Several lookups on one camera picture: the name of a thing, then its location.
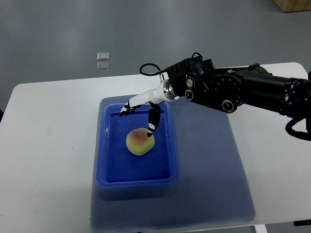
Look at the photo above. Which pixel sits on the upper metal floor plate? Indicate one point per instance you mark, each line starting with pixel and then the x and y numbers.
pixel 103 56

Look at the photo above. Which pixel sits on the yellow pink peach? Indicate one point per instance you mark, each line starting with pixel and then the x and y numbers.
pixel 138 142

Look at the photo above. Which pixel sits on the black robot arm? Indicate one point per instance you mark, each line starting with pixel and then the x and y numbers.
pixel 226 89

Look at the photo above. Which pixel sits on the blue textured mat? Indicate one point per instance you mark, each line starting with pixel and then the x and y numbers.
pixel 192 176

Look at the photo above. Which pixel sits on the brown cardboard box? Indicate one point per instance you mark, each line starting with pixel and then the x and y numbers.
pixel 289 6

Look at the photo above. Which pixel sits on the blue plastic tray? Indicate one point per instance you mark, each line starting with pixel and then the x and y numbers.
pixel 127 157

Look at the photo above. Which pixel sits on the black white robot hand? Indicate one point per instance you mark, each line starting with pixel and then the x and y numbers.
pixel 154 98

